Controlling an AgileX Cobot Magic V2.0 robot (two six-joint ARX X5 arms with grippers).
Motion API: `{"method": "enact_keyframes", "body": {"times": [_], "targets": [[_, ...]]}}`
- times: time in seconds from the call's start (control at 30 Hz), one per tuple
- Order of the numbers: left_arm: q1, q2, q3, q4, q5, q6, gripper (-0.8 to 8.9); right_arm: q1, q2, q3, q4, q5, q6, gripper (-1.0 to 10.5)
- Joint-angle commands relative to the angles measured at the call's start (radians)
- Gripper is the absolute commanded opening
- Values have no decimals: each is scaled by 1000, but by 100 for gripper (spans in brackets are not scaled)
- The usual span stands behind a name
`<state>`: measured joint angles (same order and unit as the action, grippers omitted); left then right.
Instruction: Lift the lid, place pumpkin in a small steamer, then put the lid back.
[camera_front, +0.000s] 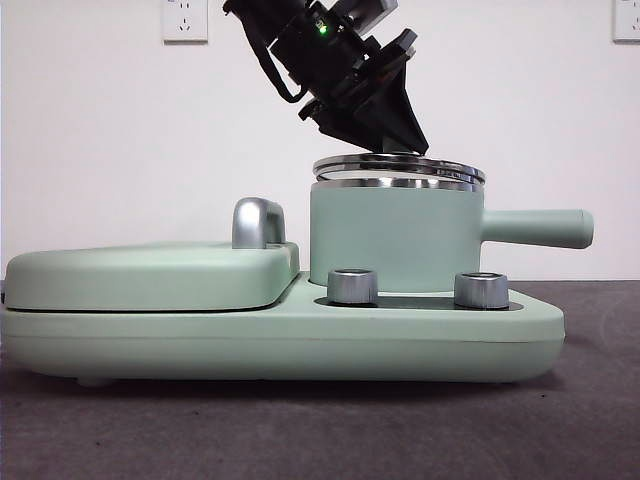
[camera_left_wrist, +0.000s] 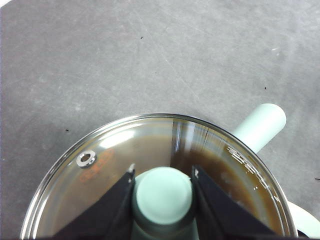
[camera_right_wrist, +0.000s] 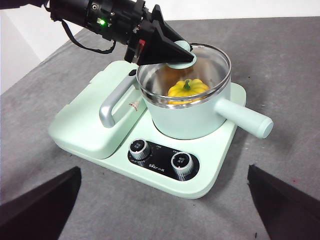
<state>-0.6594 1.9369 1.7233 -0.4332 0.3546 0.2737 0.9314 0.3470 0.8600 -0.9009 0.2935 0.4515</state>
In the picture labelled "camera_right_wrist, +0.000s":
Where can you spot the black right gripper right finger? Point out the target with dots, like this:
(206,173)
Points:
(290,210)

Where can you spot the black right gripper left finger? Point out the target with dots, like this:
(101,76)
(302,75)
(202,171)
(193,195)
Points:
(35,215)

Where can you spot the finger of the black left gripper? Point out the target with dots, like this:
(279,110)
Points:
(162,45)
(165,25)

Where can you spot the glass lid with green knob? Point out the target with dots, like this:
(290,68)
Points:
(183,47)

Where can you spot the yellow toy pumpkin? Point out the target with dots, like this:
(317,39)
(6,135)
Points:
(195,88)

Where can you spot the small black cover latch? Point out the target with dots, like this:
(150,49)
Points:
(132,73)

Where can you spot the mint green griddle cover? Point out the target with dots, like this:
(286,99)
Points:
(82,125)

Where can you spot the silver control knob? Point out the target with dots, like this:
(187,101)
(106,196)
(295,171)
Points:
(182,163)
(139,149)

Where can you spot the black control panel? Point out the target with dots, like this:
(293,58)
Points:
(161,166)

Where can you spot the mint green breakfast machine base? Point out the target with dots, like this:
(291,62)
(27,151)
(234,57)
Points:
(160,180)

